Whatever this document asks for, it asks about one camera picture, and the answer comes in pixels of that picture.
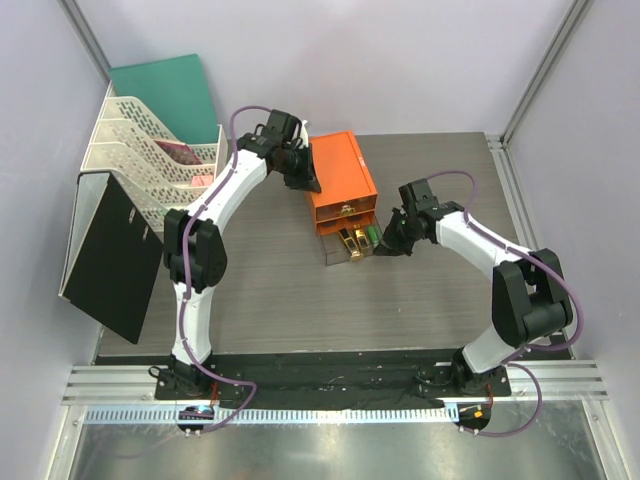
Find green lipstick tube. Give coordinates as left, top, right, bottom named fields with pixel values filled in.
left=367, top=225, right=380, bottom=247

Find gold black lipstick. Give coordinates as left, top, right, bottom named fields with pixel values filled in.
left=354, top=229, right=370, bottom=250
left=338, top=228, right=359, bottom=254

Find orange drawer cabinet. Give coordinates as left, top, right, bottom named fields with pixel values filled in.
left=306, top=131, right=378, bottom=235

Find clear drawer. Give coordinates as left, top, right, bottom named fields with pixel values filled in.
left=315, top=197, right=377, bottom=222
left=316, top=211, right=382, bottom=266

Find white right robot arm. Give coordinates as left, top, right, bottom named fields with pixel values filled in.
left=374, top=179, right=573, bottom=395

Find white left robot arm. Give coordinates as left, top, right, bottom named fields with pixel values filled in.
left=163, top=107, right=321, bottom=399

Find pink sticky notes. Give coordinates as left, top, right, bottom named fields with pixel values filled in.
left=191, top=175, right=215, bottom=188

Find pink magazine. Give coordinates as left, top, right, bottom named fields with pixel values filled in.
left=154, top=139, right=202, bottom=166

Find teal folder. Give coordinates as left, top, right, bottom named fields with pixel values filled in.
left=109, top=54, right=219, bottom=144

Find white mesh file organizer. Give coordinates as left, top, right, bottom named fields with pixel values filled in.
left=80, top=91, right=229, bottom=233

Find black binder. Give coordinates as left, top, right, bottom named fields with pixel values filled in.
left=59, top=171, right=163, bottom=344

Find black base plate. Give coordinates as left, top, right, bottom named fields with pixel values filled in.
left=148, top=349, right=511, bottom=410

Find white slotted cable duct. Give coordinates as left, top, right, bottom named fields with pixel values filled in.
left=84, top=403, right=459, bottom=426

